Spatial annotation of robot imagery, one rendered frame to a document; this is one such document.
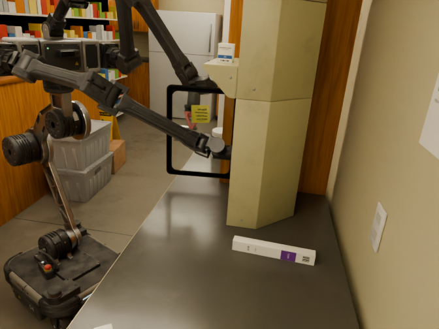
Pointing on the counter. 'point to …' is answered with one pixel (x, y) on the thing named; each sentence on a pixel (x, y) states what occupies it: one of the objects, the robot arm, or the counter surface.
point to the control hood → (224, 75)
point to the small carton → (226, 53)
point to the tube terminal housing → (272, 108)
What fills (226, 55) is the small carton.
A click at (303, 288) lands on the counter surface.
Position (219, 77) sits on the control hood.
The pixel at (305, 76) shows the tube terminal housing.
